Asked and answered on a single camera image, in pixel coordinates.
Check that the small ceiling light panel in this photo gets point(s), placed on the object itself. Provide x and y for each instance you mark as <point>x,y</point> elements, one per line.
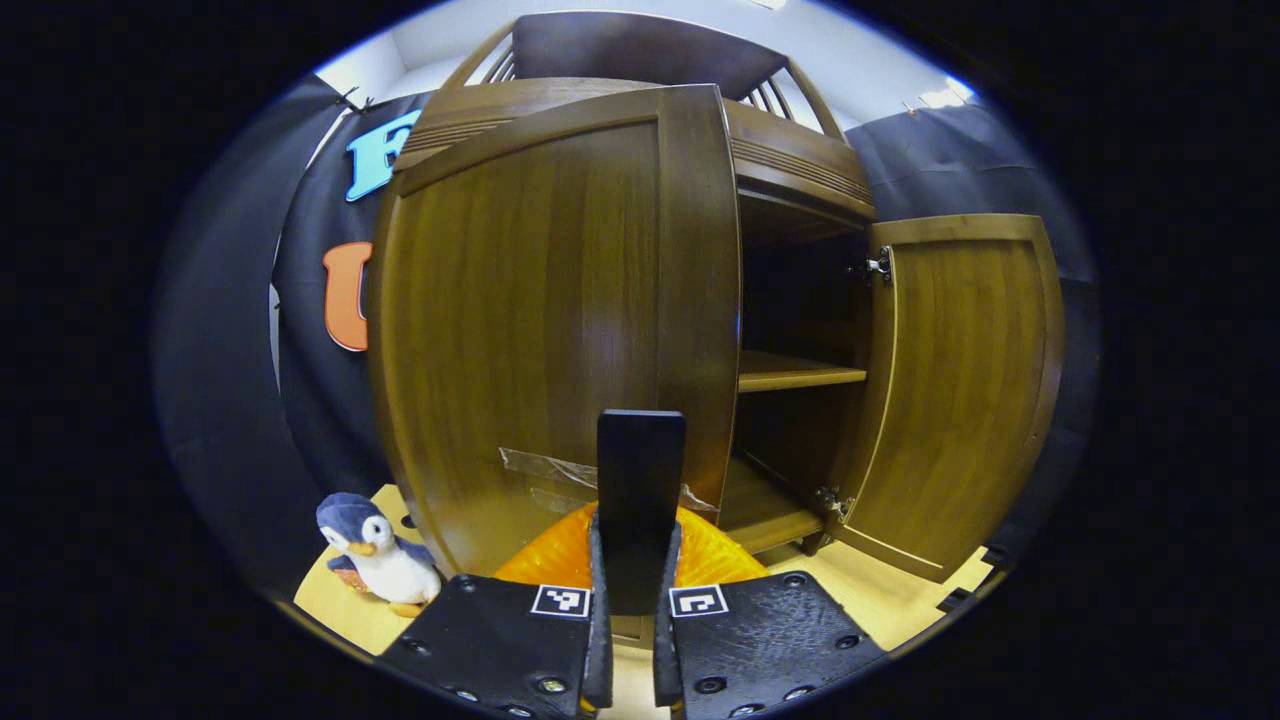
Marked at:
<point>947,95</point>

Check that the wooden drawer front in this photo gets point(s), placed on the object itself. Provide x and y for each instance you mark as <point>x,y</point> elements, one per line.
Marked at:
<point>800,165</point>

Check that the wooden inner shelf board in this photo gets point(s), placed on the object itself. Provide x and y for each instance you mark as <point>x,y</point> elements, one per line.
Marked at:
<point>790,372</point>

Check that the plush penguin toy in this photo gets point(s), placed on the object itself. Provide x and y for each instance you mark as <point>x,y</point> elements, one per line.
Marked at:
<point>385,565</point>

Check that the wooden double-door shoe cabinet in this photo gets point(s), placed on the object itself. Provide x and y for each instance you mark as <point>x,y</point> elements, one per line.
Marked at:
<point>640,45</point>

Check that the black backdrop cloth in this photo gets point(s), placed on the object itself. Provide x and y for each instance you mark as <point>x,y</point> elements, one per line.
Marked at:
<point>220,400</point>

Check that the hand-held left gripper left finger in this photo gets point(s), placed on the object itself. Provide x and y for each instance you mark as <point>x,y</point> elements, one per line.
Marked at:
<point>601,660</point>

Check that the metal door hinge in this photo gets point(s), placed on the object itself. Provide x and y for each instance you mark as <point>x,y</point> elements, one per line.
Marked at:
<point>832,500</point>
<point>878,265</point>

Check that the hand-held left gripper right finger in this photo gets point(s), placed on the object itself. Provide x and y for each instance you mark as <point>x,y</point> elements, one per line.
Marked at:
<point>665,660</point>

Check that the wooden shoe cabinet door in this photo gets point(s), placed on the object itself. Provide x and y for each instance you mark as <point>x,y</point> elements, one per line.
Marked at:
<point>960,390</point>
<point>530,320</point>

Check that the clear tape strip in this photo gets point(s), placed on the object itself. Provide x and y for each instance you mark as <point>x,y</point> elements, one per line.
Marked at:
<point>545,468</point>

